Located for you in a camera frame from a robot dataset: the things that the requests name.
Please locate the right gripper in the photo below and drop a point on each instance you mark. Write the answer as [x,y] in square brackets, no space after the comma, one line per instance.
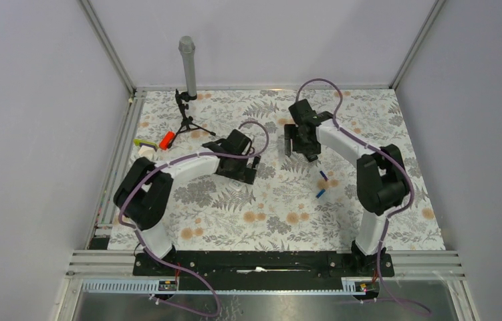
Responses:
[291,130]

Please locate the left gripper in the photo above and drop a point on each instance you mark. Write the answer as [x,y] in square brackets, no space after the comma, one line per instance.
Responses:
[245,174]

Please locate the white AC remote control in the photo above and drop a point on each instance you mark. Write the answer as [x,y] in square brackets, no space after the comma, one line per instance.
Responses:
[237,185]

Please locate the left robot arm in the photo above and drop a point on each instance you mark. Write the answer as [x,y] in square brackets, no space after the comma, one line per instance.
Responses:
[143,194]

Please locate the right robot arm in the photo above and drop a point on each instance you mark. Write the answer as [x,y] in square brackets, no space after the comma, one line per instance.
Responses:
[381,180]

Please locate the light blue battery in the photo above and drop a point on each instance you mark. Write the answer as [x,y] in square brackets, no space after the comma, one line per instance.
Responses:
[320,193]

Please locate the orange red cylinder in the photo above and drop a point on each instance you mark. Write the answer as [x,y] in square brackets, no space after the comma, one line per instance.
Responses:
[166,140]

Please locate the floral table mat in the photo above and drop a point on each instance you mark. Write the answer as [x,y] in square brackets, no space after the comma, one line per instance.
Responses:
[279,211]

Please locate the white small block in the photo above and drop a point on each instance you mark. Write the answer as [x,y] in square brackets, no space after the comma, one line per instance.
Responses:
[147,152]

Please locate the yellow purple small tool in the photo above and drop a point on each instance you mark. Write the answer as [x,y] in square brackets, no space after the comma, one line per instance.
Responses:
[139,142]

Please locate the grey microphone on stand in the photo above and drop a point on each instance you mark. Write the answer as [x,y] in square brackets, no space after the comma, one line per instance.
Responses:
[186,47]

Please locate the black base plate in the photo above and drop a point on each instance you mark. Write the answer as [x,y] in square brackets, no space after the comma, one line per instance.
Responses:
[264,270]

